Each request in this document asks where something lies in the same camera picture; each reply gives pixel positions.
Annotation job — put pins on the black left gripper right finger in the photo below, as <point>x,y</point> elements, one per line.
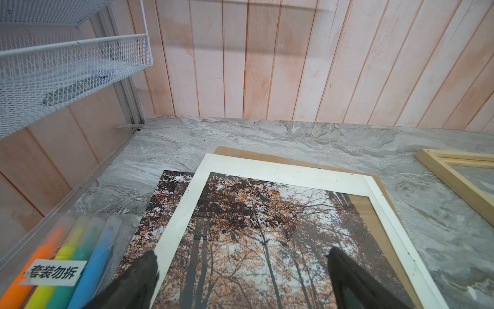
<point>353,287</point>

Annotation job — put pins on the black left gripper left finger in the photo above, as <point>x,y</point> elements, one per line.
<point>133,289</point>

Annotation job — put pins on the white picture mat board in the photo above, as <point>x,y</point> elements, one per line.
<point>313,178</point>

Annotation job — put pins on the autumn forest photo print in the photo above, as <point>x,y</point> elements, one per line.
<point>258,244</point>

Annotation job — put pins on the light wooden picture frame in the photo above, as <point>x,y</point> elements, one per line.
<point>441,163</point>

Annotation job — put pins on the brown cardboard backing board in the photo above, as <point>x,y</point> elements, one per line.
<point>293,160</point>

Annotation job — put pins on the pack of coloured highlighters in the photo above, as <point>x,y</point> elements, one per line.
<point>67,261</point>

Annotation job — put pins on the white wire mesh shelf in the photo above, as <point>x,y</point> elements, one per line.
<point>47,65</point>

